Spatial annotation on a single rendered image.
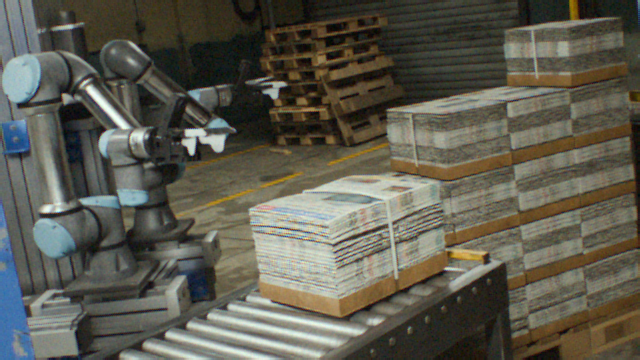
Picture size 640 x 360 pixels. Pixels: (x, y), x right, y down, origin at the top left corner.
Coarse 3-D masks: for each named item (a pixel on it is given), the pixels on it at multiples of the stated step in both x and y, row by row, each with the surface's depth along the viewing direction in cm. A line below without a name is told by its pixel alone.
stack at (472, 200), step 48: (480, 192) 308; (528, 192) 317; (576, 192) 328; (480, 240) 309; (528, 240) 320; (576, 240) 330; (528, 288) 323; (576, 288) 333; (480, 336) 315; (576, 336) 336
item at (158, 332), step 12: (252, 288) 223; (216, 300) 218; (228, 300) 216; (240, 300) 218; (192, 312) 211; (204, 312) 210; (168, 324) 205; (180, 324) 204; (144, 336) 199; (156, 336) 199; (108, 348) 194; (120, 348) 193; (132, 348) 194
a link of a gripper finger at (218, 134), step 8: (200, 128) 206; (208, 128) 205; (216, 128) 205; (224, 128) 205; (232, 128) 204; (200, 136) 207; (208, 136) 206; (216, 136) 206; (224, 136) 206; (216, 144) 206; (216, 152) 207
